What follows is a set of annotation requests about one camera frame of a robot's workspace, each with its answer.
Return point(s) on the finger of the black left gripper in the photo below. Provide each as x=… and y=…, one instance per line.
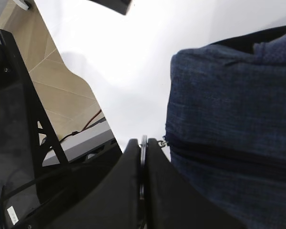
x=120, y=6

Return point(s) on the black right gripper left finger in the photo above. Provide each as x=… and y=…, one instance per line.
x=111, y=199

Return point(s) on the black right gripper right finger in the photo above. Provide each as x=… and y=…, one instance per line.
x=172, y=203

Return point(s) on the dark navy fabric bag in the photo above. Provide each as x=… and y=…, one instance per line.
x=226, y=124

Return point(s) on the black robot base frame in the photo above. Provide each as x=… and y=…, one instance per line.
x=37, y=181

